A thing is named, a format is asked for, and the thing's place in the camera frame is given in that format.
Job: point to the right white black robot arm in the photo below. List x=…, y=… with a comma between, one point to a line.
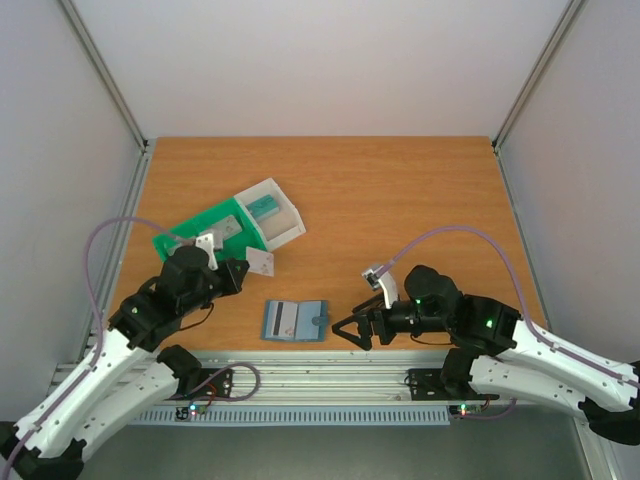
x=495, y=352

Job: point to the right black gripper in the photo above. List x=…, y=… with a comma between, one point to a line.
x=378, y=326

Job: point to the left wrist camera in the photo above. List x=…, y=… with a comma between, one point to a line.
x=210, y=242

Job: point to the left aluminium frame post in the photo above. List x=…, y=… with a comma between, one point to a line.
x=88, y=45

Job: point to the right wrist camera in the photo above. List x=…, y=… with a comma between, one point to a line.
x=379, y=277

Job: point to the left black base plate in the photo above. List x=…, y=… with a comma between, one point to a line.
x=204, y=383

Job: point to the striped card in holder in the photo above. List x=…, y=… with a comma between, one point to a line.
x=283, y=317

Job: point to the small circuit board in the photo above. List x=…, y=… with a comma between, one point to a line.
x=188, y=413
x=465, y=410

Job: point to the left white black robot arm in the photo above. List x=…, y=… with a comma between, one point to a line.
x=55, y=440

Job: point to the grey slotted cable duct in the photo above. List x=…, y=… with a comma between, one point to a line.
x=236, y=416

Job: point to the white plastic bin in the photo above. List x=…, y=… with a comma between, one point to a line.
x=281, y=228

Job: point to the green plastic bin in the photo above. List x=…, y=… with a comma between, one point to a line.
x=234, y=247

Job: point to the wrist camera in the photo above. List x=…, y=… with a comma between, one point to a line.
x=379, y=277
x=210, y=242

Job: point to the teal card stack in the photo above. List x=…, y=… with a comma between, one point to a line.
x=263, y=207

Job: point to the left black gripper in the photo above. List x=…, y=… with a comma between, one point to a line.
x=235, y=280

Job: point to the white card in middle compartment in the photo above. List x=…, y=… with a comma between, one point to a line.
x=228, y=227

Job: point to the right small circuit board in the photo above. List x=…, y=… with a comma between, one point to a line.
x=465, y=410

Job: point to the aluminium frame post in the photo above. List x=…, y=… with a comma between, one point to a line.
x=88, y=45
x=559, y=33

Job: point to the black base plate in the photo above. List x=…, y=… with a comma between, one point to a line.
x=425, y=384
x=204, y=383

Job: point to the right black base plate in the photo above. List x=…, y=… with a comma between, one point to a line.
x=425, y=384

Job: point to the right aluminium frame post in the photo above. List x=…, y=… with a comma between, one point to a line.
x=559, y=33

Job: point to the front aluminium rail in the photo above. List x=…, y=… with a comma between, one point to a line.
x=269, y=377

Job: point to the white patterned credit card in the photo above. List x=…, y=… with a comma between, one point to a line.
x=260, y=262

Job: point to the left small circuit board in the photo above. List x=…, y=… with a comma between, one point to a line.
x=188, y=413

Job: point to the blue card holder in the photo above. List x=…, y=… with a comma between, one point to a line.
x=312, y=322

